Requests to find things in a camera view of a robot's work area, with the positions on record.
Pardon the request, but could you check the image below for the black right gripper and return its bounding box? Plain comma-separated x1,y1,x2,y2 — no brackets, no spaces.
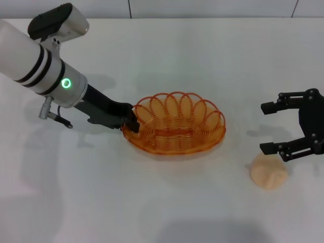
259,88,324,163

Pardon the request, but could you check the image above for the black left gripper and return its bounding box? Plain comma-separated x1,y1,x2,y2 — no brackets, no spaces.
74,84,141,134

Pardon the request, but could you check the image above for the orange woven plastic basket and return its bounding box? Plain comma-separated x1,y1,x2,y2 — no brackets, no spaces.
121,91,227,154

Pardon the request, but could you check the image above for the pale beige bread roll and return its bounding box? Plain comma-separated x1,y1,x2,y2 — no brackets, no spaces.
250,152,288,191

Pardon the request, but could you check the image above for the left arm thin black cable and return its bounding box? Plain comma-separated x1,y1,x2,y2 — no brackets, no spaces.
49,105,74,129

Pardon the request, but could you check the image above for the left arm silver cable connector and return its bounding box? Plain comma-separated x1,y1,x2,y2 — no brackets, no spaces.
38,97,54,120

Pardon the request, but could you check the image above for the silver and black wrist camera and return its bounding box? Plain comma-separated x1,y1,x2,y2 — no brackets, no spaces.
27,2,91,43

